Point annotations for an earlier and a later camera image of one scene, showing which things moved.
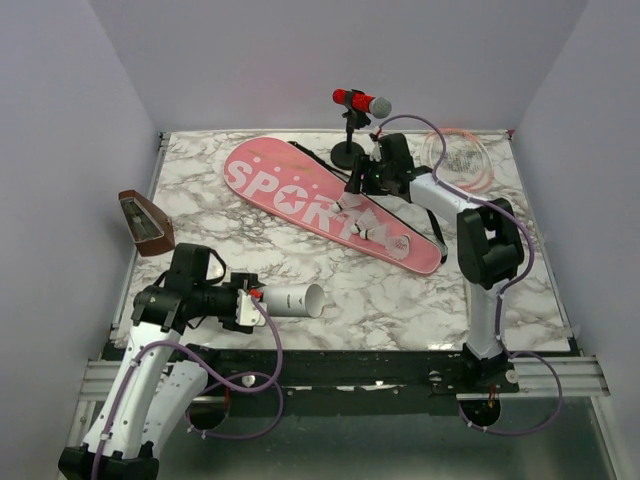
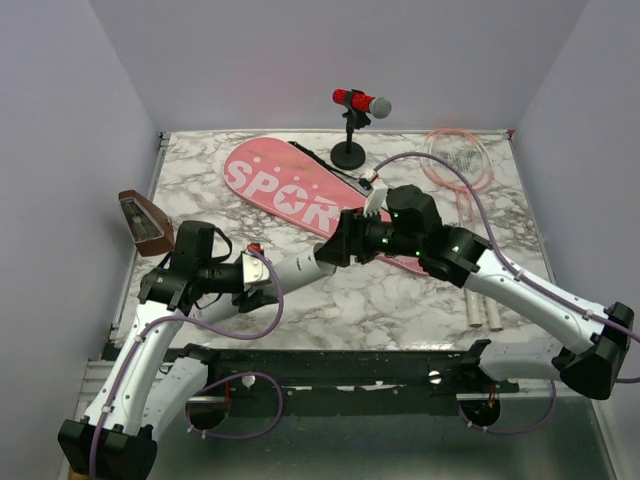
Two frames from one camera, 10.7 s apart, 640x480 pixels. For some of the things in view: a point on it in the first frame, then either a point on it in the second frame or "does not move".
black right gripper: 364,165 → 349,239
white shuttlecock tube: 295,300 → 315,261
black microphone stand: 345,155 does not move
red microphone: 378,106 does not move
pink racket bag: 283,177 does not move
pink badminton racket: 467,163 does not move
